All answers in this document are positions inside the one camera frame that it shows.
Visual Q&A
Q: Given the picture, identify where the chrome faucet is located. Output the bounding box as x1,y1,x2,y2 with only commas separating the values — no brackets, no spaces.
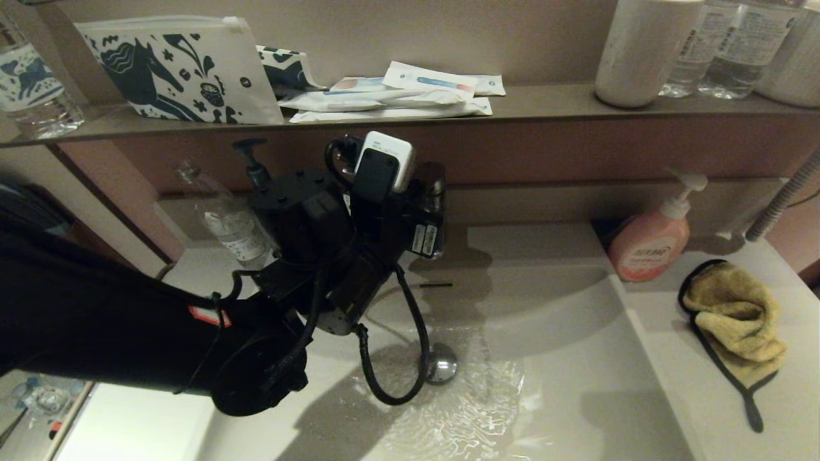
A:
416,162,448,260

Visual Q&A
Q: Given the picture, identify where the yellow cloth with black trim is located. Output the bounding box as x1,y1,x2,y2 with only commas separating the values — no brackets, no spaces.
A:
677,259,787,433

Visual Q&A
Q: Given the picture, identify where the white sink basin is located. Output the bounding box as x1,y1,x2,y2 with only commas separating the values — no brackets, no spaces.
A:
54,223,820,461

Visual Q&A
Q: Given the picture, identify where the wide flat white sachet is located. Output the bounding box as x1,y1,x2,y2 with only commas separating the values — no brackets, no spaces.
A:
290,97,493,124

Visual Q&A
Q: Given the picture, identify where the white sachet blue red stripe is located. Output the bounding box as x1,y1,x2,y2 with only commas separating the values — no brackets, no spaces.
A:
383,61,479,101

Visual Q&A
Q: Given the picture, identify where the long white sachet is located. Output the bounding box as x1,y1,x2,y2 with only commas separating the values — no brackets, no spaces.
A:
278,88,468,113

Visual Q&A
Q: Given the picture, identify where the white sachet orange blue print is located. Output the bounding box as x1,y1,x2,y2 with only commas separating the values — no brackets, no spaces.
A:
329,77,391,94

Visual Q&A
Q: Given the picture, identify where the chrome drain stopper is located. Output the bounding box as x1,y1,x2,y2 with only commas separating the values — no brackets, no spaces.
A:
426,343,459,385

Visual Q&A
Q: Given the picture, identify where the dark grey pump bottle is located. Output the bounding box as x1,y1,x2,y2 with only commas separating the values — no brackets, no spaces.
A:
232,138,275,193

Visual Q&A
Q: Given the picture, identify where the clear slim plastic bottle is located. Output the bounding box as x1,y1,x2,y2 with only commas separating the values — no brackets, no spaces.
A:
177,161,276,271

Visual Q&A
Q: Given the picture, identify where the small blue patterned pouch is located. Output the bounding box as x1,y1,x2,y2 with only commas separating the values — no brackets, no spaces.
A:
256,45,326,97

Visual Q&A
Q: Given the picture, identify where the pink soap pump bottle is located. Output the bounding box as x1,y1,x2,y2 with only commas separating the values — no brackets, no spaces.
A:
607,168,709,283

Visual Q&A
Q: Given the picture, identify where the white pouch blue horse print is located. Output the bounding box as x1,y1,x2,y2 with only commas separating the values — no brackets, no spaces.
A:
74,16,286,125

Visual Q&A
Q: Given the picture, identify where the white ceramic cup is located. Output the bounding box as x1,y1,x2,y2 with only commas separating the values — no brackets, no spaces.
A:
753,0,820,107
594,0,704,108

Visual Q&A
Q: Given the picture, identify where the brown wooden rack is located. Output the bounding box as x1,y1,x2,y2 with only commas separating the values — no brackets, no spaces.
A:
58,221,151,284

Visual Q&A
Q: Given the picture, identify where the clear water bottle white label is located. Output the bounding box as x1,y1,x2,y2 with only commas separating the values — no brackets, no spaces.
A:
659,0,728,99
696,0,803,100

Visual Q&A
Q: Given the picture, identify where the dark blue grey object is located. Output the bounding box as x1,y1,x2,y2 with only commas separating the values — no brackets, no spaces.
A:
0,182,72,239

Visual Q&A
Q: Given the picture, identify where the shrink-wrapped pack of bottles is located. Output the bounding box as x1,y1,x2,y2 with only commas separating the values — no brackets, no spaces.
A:
12,376,87,425

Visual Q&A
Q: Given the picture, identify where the water bottle blue horse label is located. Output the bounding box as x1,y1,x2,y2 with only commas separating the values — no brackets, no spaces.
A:
0,6,85,140

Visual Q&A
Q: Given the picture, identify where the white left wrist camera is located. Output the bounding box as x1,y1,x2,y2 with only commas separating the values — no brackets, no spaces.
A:
351,131,416,204

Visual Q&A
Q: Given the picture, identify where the black left camera plug cable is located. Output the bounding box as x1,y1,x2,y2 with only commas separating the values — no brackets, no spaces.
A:
324,134,363,188

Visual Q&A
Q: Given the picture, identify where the black sleeved left arm cable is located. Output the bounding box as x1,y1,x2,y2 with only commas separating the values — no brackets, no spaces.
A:
352,263,431,406

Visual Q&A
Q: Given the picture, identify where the brown wall shelf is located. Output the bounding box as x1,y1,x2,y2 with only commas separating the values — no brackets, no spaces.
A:
0,83,820,149

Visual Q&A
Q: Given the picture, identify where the grey corrugated hose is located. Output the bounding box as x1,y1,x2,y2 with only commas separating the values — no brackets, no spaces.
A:
744,146,820,243

